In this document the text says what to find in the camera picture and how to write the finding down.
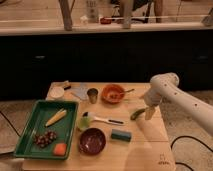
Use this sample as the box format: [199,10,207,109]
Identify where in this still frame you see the black cable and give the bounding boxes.
[0,110,22,138]
[170,134,213,171]

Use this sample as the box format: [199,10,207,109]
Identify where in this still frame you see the red object on shelf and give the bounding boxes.
[100,17,112,25]

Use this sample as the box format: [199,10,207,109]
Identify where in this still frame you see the small brown brush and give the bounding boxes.
[58,80,71,90]

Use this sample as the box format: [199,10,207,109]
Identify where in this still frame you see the small green cup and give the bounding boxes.
[77,116,90,131]

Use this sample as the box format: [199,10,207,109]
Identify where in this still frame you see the orange bowl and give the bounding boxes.
[101,84,125,104]

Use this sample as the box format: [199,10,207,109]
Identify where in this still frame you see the orange carrot piece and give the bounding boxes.
[53,143,67,156]

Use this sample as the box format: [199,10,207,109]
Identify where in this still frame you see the yellow corn cob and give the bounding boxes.
[45,109,67,127]

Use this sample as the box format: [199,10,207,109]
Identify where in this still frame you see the green plastic tray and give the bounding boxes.
[14,100,78,160]

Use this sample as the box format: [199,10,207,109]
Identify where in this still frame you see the teal rectangular sponge block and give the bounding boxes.
[111,129,132,142]

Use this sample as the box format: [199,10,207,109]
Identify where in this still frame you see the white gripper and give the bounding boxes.
[143,88,162,120]

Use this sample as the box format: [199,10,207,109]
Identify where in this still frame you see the green pepper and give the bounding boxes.
[130,108,145,120]

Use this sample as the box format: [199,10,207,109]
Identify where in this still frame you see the metal cup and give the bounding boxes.
[87,88,98,104]

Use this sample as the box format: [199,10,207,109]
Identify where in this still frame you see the dark maroon bowl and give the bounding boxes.
[78,128,106,155]

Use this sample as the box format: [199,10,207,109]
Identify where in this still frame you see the white round lid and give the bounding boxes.
[50,86,64,99]

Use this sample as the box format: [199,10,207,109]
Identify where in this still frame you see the black cable right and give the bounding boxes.
[170,134,213,171]

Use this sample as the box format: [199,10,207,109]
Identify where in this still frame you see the grey cloth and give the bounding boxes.
[71,83,88,100]

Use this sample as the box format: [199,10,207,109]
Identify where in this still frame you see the dark grape bunch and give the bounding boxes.
[34,131,57,148]

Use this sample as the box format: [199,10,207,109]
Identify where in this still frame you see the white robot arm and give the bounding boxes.
[143,73,213,136]

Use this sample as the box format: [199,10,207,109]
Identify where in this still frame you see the black cable left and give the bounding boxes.
[0,110,22,138]

